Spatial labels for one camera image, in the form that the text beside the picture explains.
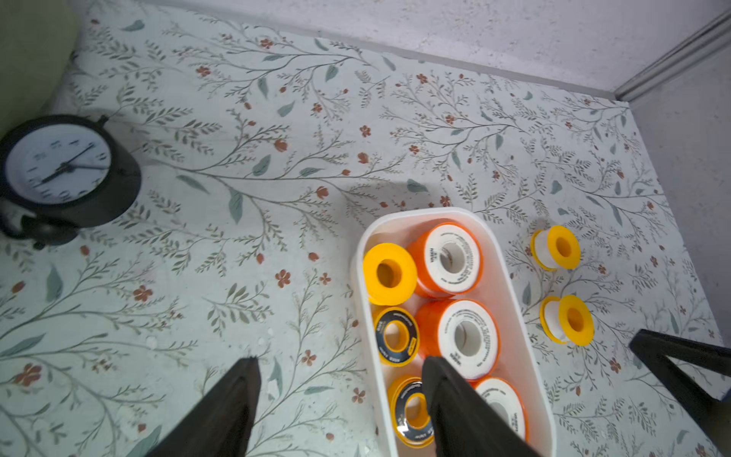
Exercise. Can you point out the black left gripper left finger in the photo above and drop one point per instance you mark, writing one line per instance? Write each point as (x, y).
(222, 422)

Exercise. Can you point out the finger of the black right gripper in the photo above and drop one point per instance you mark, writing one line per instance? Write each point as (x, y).
(661, 353)

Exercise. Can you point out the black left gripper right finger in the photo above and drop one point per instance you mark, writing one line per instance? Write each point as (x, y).
(464, 425)

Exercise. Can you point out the orange white tape roll bottom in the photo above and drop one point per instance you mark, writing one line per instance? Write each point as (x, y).
(505, 400)

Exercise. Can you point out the orange white tape roll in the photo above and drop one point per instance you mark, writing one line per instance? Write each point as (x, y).
(505, 400)
(463, 332)
(448, 261)

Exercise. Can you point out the yellow black tape roll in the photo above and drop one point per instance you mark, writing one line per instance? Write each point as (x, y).
(397, 337)
(409, 413)

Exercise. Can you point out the white plastic storage box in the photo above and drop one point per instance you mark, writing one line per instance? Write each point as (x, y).
(516, 363)

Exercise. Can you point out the black pressure gauge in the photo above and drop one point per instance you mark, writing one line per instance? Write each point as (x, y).
(68, 173)

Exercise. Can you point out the green square pillow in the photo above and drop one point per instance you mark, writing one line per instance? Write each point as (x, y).
(37, 39)

